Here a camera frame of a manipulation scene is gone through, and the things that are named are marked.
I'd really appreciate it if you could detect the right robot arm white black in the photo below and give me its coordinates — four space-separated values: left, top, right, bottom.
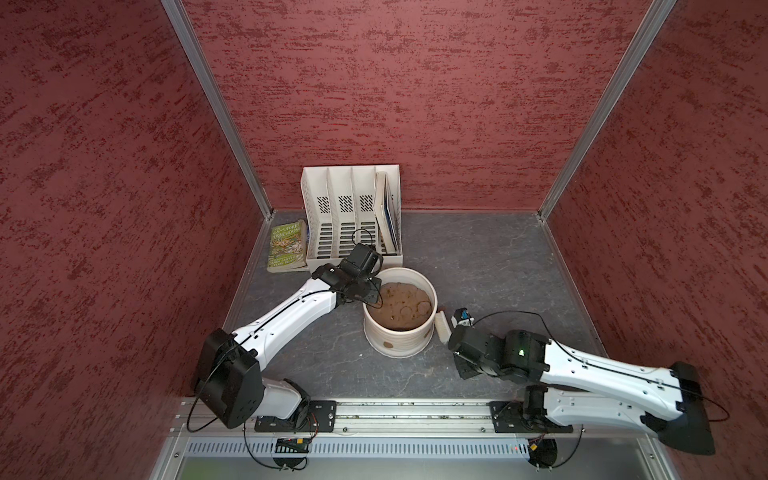
447 325 715 456

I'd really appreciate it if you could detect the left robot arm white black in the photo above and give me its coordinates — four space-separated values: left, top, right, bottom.
192 243 383 430

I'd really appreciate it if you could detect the white ceramic pot with mud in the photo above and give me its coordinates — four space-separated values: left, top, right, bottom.
363 267 438 359

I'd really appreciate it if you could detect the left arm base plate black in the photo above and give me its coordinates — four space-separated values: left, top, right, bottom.
254 400 338 434

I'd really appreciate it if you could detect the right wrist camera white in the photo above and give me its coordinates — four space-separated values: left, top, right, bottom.
451 308 475 327

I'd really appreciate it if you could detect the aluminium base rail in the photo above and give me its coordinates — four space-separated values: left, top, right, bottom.
173 398 658 439

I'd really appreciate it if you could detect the right corner aluminium post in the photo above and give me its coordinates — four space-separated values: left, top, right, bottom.
538 0 676 224

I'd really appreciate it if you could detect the left corner aluminium post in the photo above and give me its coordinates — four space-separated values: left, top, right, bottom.
161 0 274 221

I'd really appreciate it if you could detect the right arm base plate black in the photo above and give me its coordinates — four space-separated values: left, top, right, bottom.
488 401 574 435

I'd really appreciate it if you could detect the green paperback book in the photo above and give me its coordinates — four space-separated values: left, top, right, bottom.
267 219 308 273

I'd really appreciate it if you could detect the corner aluminium post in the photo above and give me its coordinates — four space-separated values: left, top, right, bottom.
538 0 676 224
161 0 274 221

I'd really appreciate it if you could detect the book in file rack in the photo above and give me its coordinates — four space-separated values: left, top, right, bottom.
374 172 399 255

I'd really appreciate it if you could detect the white file organizer rack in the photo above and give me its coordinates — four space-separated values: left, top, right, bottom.
301 164 403 271

